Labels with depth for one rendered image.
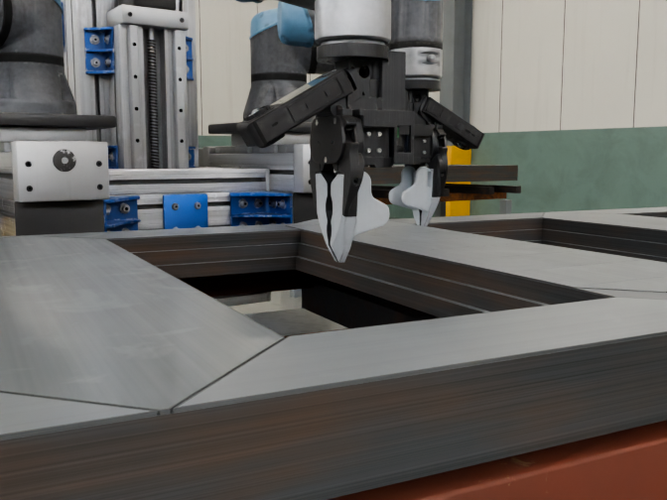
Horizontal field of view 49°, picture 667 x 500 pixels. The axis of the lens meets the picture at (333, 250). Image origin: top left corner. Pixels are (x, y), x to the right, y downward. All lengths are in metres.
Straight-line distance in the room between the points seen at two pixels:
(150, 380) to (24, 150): 0.85
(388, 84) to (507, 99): 9.49
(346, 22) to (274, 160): 0.76
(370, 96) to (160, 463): 0.50
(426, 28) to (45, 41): 0.63
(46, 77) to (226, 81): 10.64
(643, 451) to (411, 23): 0.72
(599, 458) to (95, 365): 0.28
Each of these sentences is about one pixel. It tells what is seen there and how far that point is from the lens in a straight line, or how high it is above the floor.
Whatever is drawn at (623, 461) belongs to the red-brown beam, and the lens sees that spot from 0.47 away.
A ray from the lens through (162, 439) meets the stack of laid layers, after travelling 0.31.
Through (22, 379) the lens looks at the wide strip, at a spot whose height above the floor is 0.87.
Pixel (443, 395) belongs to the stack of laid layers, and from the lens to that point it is 0.37.
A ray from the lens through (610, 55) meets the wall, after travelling 9.32.
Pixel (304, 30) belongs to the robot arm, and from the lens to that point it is 1.13.
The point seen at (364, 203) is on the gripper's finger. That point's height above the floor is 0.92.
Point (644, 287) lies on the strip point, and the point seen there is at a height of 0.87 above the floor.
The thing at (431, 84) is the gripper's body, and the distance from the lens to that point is 1.06.
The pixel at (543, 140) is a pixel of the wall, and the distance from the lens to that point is 9.81.
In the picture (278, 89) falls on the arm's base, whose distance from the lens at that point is 1.51.
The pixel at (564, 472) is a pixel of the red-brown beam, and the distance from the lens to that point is 0.44.
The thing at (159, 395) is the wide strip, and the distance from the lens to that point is 0.33.
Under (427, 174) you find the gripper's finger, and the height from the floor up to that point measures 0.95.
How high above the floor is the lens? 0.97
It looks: 7 degrees down
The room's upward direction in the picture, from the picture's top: straight up
